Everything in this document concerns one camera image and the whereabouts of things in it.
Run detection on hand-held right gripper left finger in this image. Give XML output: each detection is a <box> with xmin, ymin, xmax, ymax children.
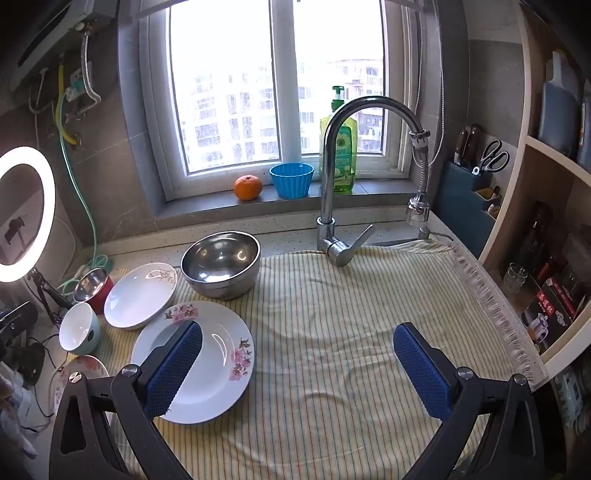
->
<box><xmin>48</xmin><ymin>319</ymin><xmax>205</xmax><ymax>480</ymax></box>

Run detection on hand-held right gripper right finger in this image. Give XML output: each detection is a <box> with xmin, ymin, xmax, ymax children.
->
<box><xmin>392</xmin><ymin>322</ymin><xmax>546</xmax><ymax>480</ymax></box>

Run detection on white plate pink flowers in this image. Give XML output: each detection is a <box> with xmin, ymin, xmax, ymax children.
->
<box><xmin>130</xmin><ymin>301</ymin><xmax>256</xmax><ymax>424</ymax></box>

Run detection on white deep plate leaf print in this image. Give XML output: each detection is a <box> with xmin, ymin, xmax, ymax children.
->
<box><xmin>104</xmin><ymin>263</ymin><xmax>179</xmax><ymax>330</ymax></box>

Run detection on small colourful floral plate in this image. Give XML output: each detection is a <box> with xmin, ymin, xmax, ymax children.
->
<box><xmin>53</xmin><ymin>354</ymin><xmax>114</xmax><ymax>428</ymax></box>

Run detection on large stainless steel bowl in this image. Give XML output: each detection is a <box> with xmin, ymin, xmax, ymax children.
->
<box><xmin>180</xmin><ymin>232</ymin><xmax>262</xmax><ymax>300</ymax></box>

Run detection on red steel-lined bowl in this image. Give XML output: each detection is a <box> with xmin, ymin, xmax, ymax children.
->
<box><xmin>73</xmin><ymin>268</ymin><xmax>115</xmax><ymax>315</ymax></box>

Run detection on striped yellow cloth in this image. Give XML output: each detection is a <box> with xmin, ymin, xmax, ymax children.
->
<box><xmin>65</xmin><ymin>242</ymin><xmax>550</xmax><ymax>480</ymax></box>

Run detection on light blue ceramic bowl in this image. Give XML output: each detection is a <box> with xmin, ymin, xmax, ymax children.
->
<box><xmin>58</xmin><ymin>302</ymin><xmax>102</xmax><ymax>356</ymax></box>

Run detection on clear drinking glass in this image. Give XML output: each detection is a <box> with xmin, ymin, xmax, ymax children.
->
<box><xmin>502</xmin><ymin>262</ymin><xmax>528</xmax><ymax>296</ymax></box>

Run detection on red and black box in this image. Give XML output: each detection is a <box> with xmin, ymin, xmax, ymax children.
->
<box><xmin>522</xmin><ymin>272</ymin><xmax>587</xmax><ymax>356</ymax></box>

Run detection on black round stand base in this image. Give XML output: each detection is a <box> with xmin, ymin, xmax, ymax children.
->
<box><xmin>18</xmin><ymin>344</ymin><xmax>45</xmax><ymax>385</ymax></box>

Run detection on black tripod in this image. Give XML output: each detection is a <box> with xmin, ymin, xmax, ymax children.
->
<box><xmin>28</xmin><ymin>270</ymin><xmax>75</xmax><ymax>324</ymax></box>

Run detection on white-edged board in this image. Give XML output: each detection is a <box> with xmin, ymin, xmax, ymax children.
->
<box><xmin>53</xmin><ymin>226</ymin><xmax>85</xmax><ymax>287</ymax></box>

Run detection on flexible faucet sprayer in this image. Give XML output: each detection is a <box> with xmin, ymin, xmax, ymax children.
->
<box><xmin>405</xmin><ymin>130</ymin><xmax>433</xmax><ymax>241</ymax></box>

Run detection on white fuzzy cloth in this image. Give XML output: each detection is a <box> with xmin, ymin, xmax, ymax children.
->
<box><xmin>0</xmin><ymin>371</ymin><xmax>38</xmax><ymax>457</ymax></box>

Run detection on dark glass bottle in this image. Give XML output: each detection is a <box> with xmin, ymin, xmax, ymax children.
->
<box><xmin>517</xmin><ymin>200</ymin><xmax>554</xmax><ymax>273</ymax></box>

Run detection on dark blue knife holder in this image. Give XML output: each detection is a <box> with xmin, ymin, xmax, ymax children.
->
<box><xmin>436</xmin><ymin>159</ymin><xmax>502</xmax><ymax>236</ymax></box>

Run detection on orange tangerine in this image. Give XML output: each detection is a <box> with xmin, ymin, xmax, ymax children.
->
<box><xmin>234</xmin><ymin>174</ymin><xmax>263</xmax><ymax>201</ymax></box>

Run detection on blue ribbed cup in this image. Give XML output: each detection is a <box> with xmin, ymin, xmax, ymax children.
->
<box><xmin>269</xmin><ymin>162</ymin><xmax>315</xmax><ymax>200</ymax></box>

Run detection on chrome kitchen faucet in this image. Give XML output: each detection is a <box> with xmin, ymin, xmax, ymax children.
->
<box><xmin>316</xmin><ymin>96</ymin><xmax>424</xmax><ymax>267</ymax></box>

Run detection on green dish soap bottle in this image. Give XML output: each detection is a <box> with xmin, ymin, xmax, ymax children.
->
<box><xmin>320</xmin><ymin>85</ymin><xmax>358</xmax><ymax>193</ymax></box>

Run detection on wooden corner shelf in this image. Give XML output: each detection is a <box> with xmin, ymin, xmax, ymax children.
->
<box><xmin>475</xmin><ymin>0</ymin><xmax>591</xmax><ymax>365</ymax></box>

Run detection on white framed window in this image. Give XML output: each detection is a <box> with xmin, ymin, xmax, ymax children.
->
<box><xmin>139</xmin><ymin>0</ymin><xmax>423</xmax><ymax>201</ymax></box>

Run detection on blue bottle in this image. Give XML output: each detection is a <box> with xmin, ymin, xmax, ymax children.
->
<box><xmin>577</xmin><ymin>78</ymin><xmax>591</xmax><ymax>171</ymax></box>

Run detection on dark blue jug white cap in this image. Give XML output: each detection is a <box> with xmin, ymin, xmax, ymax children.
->
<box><xmin>538</xmin><ymin>48</ymin><xmax>583</xmax><ymax>158</ymax></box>

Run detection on white water heater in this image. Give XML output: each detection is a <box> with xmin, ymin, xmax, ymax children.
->
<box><xmin>0</xmin><ymin>0</ymin><xmax>121</xmax><ymax>93</ymax></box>

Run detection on green hose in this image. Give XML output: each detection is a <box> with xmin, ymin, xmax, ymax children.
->
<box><xmin>58</xmin><ymin>134</ymin><xmax>114</xmax><ymax>278</ymax></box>

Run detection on white ring light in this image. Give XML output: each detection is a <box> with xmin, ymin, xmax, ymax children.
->
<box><xmin>0</xmin><ymin>146</ymin><xmax>56</xmax><ymax>283</ymax></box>

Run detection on black handled scissors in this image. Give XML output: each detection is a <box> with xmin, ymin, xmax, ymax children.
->
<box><xmin>471</xmin><ymin>138</ymin><xmax>510</xmax><ymax>175</ymax></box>

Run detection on brown handled knife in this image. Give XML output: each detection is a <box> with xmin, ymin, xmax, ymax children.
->
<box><xmin>454</xmin><ymin>129</ymin><xmax>469</xmax><ymax>167</ymax></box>
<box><xmin>464</xmin><ymin>124</ymin><xmax>483</xmax><ymax>169</ymax></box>

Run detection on metal beaded cord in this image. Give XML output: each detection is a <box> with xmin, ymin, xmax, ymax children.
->
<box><xmin>413</xmin><ymin>0</ymin><xmax>446</xmax><ymax>160</ymax></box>

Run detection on yellow hose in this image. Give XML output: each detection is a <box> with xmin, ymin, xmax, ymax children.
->
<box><xmin>55</xmin><ymin>65</ymin><xmax>77</xmax><ymax>146</ymax></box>

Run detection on white wall socket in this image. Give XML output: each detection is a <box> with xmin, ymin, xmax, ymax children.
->
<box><xmin>64</xmin><ymin>68</ymin><xmax>90</xmax><ymax>103</ymax></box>

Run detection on braided metal hose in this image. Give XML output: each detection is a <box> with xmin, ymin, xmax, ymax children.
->
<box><xmin>81</xmin><ymin>32</ymin><xmax>101</xmax><ymax>104</ymax></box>

